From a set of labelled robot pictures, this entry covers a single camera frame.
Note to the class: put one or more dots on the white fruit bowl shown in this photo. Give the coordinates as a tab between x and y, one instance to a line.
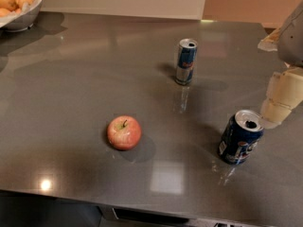
23	18

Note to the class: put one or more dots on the red apple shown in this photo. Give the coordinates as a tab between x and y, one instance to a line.
124	132

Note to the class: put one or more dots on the blue Pepsi can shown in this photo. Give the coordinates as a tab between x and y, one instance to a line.
240	136

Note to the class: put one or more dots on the orange fruit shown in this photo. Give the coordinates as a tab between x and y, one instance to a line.
8	4
4	12
21	3

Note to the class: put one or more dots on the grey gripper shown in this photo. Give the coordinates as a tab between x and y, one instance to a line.
294	42

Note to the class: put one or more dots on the orange fruit middle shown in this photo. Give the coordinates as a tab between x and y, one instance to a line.
21	3

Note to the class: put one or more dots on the orange fruit bottom left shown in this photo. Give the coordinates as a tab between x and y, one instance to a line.
4	12

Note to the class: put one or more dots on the Red Bull can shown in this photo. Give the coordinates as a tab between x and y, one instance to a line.
187	50

